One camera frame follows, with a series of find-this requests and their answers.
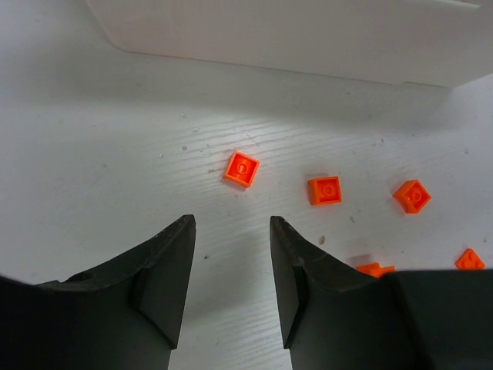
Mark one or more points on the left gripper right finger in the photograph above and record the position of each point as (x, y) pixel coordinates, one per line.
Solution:
(335, 317)

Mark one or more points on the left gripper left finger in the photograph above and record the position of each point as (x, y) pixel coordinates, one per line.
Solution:
(125, 313)

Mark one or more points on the large orange lego brick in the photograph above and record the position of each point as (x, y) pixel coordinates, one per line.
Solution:
(375, 270)

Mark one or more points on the orange lego brick right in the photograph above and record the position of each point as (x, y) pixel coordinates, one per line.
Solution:
(412, 196)

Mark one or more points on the orange long lego brick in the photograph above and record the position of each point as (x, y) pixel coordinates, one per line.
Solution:
(469, 260)

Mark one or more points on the orange lego brick top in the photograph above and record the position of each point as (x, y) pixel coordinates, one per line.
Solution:
(241, 169)

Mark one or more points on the white three-compartment tray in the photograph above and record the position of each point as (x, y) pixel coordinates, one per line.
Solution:
(435, 43)

